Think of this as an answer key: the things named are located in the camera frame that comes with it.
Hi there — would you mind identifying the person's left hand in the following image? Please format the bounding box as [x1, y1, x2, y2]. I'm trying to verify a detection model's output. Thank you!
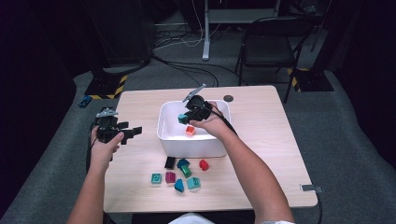
[90, 125, 125, 171]

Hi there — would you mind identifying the white plastic storage bin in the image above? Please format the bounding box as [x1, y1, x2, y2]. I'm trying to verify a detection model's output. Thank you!
[156, 99, 233, 159]

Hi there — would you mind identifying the left hand-held gripper cable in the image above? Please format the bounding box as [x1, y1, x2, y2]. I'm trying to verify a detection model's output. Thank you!
[85, 122, 98, 175]

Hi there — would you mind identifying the black yellow striped stand base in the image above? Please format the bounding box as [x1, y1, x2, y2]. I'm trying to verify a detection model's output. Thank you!
[84, 69, 129, 101]
[287, 67, 334, 92]

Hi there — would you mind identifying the right hand-held gripper cable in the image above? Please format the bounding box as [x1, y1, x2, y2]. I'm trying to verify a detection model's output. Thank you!
[209, 106, 239, 138]

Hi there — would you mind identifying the black toy block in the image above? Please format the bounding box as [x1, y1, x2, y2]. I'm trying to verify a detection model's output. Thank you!
[164, 156, 177, 171]

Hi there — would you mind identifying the hand-held gripper cable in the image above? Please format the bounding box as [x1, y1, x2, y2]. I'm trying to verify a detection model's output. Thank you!
[209, 106, 239, 138]
[85, 122, 98, 175]

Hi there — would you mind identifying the green toy block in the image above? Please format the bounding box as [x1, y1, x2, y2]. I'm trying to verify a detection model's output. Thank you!
[180, 164, 192, 179]

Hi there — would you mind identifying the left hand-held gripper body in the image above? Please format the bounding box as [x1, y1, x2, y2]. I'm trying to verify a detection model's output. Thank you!
[95, 106, 125, 144]

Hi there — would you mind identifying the metal table edge clamp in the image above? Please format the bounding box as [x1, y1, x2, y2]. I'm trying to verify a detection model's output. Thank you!
[299, 184, 325, 194]

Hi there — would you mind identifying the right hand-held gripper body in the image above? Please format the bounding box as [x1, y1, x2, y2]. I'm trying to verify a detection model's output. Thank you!
[182, 83, 214, 123]

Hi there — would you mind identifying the black folding chair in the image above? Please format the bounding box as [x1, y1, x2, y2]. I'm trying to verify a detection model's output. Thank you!
[234, 15, 316, 105]

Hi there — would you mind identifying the person's right hand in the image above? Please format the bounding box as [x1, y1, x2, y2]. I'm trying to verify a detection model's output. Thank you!
[190, 101, 238, 141]

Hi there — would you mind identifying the white desk frame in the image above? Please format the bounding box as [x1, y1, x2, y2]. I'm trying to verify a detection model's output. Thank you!
[202, 0, 281, 62]

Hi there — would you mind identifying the black floor cable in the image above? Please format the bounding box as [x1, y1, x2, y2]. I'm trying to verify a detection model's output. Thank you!
[151, 54, 248, 88]

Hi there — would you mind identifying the large dark box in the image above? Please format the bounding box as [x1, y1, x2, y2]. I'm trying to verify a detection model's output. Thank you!
[82, 0, 157, 68]

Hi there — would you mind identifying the person's white shirt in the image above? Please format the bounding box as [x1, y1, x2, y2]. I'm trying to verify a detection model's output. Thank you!
[167, 212, 295, 224]

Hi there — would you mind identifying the white floor cable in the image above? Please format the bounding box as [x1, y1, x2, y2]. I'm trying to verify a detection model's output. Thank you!
[153, 0, 220, 50]

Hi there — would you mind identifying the black clamp cable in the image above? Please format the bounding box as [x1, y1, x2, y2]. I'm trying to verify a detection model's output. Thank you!
[314, 190, 324, 224]

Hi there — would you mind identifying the small blue floor object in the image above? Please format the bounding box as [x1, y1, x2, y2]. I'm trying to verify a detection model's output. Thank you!
[78, 94, 93, 108]

